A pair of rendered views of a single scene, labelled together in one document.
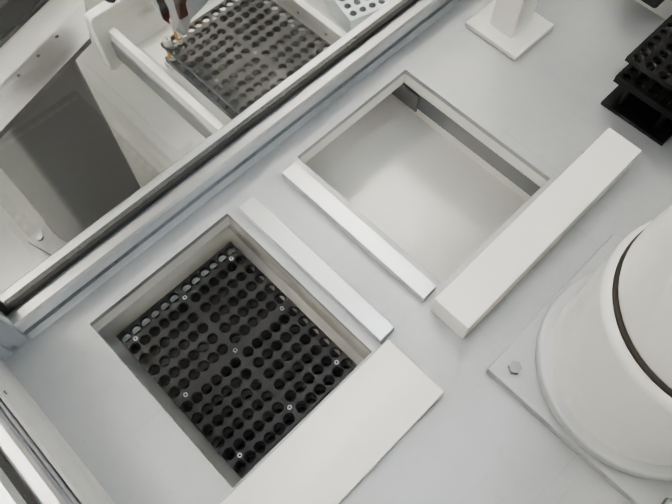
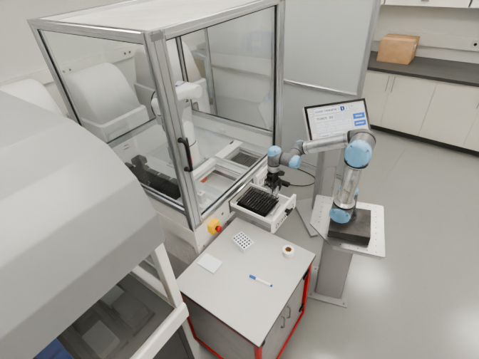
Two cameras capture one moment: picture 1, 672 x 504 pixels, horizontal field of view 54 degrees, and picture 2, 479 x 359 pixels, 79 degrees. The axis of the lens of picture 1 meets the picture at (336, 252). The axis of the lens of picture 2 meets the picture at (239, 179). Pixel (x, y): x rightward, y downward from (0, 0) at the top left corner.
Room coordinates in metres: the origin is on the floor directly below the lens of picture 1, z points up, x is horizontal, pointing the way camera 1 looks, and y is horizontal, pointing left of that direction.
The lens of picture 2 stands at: (2.10, -0.16, 2.20)
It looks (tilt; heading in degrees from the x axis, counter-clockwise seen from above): 38 degrees down; 173
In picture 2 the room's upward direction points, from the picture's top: 5 degrees counter-clockwise
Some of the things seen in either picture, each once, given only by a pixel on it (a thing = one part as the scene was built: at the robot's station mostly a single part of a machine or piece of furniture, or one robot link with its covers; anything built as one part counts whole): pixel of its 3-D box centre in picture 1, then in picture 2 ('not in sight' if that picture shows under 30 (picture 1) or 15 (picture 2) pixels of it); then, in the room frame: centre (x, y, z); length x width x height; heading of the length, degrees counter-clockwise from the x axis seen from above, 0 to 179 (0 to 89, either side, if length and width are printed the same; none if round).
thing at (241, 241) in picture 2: not in sight; (242, 242); (0.92, -0.03, 0.78); 0.12 x 0.08 x 0.04; 29
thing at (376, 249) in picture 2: not in sight; (345, 228); (0.89, 0.67, 0.70); 0.45 x 0.44 x 0.12; 61
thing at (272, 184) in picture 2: not in sight; (272, 178); (0.71, 0.21, 1.08); 0.09 x 0.08 x 0.12; 135
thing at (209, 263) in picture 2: not in sight; (209, 263); (1.02, -0.25, 0.77); 0.13 x 0.09 x 0.02; 45
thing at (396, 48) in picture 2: not in sight; (398, 48); (-1.63, 2.54, 1.04); 0.41 x 0.32 x 0.28; 41
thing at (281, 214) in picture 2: not in sight; (284, 213); (0.82, 0.26, 0.87); 0.29 x 0.02 x 0.11; 135
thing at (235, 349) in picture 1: (238, 358); not in sight; (0.23, 0.12, 0.87); 0.22 x 0.18 x 0.06; 45
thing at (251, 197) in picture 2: not in sight; (257, 202); (0.68, 0.12, 0.87); 0.22 x 0.18 x 0.06; 45
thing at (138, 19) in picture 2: not in sight; (164, 13); (0.22, -0.28, 1.95); 0.94 x 0.87 x 0.02; 135
